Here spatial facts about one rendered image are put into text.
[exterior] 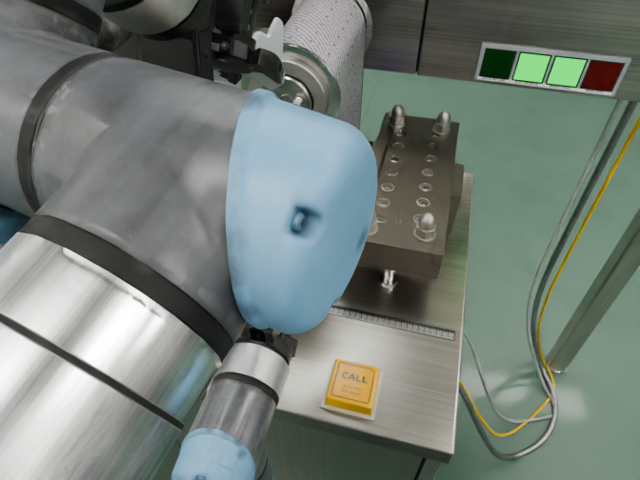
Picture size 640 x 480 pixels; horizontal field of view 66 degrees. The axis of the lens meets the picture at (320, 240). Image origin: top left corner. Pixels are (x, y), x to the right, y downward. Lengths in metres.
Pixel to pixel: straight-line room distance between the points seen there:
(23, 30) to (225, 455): 0.38
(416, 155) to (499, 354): 1.15
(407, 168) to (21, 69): 0.82
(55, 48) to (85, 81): 0.03
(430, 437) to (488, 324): 1.31
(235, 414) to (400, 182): 0.56
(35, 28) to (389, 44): 0.83
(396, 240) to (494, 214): 1.72
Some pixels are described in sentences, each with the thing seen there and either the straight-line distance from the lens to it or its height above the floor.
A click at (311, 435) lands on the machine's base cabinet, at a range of 0.91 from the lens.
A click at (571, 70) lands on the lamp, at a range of 1.03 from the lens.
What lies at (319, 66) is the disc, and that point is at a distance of 0.70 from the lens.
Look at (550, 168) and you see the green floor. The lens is 2.91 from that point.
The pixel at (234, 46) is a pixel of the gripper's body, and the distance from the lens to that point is 0.40.
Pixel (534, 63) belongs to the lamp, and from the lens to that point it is 1.02.
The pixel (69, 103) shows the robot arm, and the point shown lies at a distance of 0.19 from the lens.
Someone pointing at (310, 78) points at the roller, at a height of 1.29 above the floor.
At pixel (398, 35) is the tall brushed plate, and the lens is 1.01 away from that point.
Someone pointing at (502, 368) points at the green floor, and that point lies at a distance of 1.97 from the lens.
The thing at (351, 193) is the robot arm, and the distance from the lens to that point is 0.15.
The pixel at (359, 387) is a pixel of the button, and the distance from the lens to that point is 0.77.
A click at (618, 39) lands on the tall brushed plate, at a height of 1.25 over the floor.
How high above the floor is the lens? 1.61
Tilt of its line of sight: 46 degrees down
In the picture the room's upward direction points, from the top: straight up
